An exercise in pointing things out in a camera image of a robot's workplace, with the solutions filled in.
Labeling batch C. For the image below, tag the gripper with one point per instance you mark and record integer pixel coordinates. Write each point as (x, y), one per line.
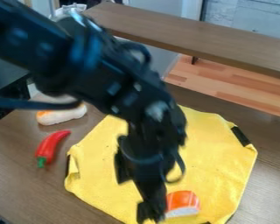
(154, 137)

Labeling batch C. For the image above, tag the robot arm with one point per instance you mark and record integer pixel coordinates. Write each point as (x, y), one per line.
(68, 58)

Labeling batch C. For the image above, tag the yellow cloth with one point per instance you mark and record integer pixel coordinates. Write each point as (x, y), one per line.
(220, 151)

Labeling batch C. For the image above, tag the orange and white toy sushi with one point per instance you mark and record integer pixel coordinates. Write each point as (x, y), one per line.
(183, 202)

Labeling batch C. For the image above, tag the red toy pepper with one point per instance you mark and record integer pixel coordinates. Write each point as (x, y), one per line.
(49, 147)

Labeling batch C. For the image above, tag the wooden shelf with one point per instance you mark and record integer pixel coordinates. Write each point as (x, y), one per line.
(208, 38)

